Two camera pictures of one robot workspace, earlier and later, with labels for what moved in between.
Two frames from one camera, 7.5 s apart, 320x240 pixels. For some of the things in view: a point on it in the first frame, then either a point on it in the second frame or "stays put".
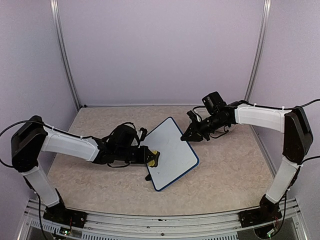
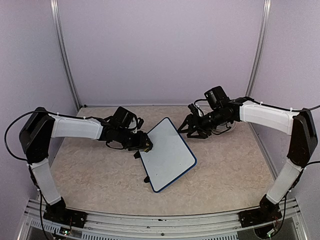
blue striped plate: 226,129 stays put
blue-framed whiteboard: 176,157 stays put
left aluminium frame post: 56,15 stays put
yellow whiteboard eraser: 151,163 → 147,146
